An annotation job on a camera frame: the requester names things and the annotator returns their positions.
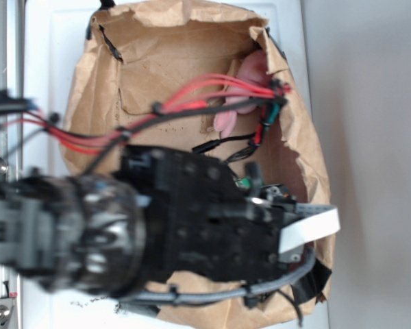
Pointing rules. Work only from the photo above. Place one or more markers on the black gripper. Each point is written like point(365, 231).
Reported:
point(199, 220)

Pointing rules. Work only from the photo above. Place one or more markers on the silver corner bracket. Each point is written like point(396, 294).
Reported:
point(8, 313)

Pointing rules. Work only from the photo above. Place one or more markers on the pink plush bunny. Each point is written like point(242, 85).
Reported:
point(253, 70)

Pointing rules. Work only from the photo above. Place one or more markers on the green rectangular block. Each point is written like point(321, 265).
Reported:
point(244, 183)

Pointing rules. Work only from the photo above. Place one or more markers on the brown paper bag bin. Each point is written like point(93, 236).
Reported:
point(144, 52)

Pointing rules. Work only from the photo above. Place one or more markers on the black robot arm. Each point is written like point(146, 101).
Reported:
point(86, 232)

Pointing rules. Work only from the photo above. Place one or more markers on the aluminium frame rail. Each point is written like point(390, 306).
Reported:
point(12, 27)

